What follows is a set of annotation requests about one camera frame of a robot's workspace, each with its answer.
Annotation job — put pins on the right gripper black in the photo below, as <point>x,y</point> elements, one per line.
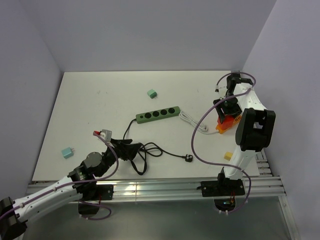
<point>235,111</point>

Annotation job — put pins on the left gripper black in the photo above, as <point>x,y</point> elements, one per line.
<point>126,150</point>

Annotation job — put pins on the green wall charger plug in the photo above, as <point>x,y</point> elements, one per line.
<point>152,93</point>

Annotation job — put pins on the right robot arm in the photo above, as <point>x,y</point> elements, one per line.
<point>229,121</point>

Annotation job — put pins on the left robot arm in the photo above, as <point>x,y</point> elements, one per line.
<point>79,185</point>

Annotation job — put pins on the yellow plug adapter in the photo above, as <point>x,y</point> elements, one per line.
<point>228,156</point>

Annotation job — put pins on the orange power strip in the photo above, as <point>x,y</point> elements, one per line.
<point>225,128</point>

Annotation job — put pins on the green power strip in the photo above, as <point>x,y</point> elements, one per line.
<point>157,115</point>

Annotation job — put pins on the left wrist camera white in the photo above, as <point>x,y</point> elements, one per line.
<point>104,135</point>

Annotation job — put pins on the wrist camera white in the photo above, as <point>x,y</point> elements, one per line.
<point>221,91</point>
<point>104,135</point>

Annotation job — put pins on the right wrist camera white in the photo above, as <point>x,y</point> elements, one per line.
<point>221,91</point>

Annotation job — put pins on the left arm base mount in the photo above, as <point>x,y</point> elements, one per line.
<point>89,207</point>

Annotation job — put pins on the teal wall charger plug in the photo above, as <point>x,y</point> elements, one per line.
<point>67,152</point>

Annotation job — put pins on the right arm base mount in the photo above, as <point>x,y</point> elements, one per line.
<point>223,187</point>

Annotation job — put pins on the aluminium side rail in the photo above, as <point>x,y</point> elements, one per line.
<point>262,162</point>

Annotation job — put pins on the aluminium front rail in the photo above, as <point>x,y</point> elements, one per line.
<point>178,189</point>

